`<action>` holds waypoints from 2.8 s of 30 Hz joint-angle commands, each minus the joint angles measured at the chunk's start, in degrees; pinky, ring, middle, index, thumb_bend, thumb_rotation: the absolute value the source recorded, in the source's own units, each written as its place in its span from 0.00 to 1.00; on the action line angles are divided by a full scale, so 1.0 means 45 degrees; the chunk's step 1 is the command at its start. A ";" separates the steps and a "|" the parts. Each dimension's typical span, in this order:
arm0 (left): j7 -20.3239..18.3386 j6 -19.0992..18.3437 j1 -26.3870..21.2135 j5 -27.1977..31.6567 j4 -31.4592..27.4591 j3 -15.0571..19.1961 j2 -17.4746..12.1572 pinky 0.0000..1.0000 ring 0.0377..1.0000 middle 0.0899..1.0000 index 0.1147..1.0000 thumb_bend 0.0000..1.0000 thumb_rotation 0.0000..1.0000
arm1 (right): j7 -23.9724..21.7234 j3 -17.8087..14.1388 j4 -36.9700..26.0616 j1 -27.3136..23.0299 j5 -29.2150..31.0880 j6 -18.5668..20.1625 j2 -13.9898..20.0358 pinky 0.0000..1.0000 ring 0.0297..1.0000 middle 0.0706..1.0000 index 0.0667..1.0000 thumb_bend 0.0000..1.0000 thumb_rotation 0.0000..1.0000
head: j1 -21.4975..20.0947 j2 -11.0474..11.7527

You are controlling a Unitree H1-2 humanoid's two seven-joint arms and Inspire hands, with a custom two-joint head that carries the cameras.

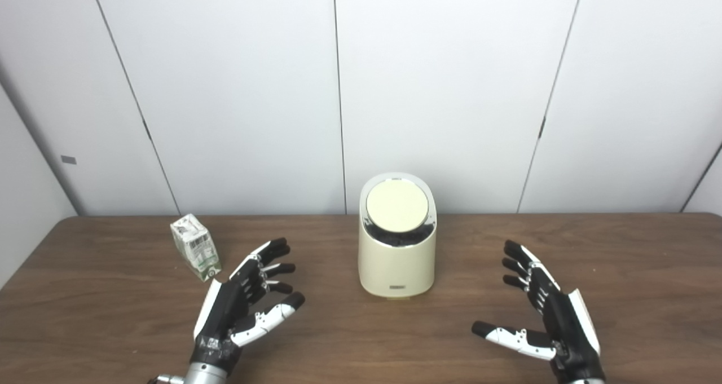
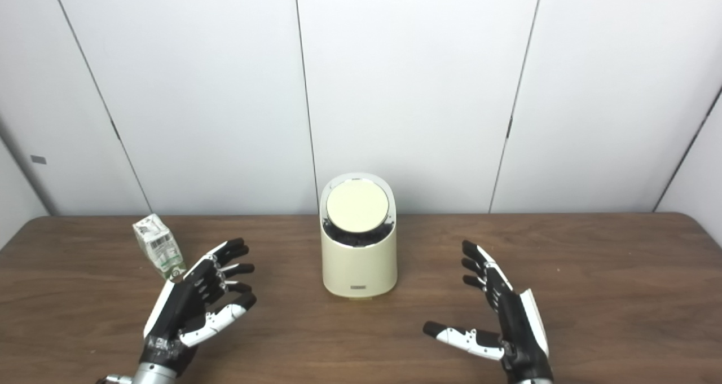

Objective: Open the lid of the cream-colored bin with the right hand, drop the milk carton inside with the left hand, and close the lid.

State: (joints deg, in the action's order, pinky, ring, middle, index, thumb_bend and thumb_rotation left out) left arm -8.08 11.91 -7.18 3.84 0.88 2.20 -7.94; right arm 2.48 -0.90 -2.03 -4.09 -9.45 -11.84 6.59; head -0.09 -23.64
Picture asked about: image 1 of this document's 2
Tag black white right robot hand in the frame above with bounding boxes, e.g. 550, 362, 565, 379
472, 240, 607, 382

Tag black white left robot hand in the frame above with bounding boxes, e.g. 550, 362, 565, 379
192, 237, 306, 373

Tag green white milk carton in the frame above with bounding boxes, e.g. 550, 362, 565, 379
170, 214, 222, 283

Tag cream-colored lidded bin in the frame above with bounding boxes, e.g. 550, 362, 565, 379
358, 173, 438, 300

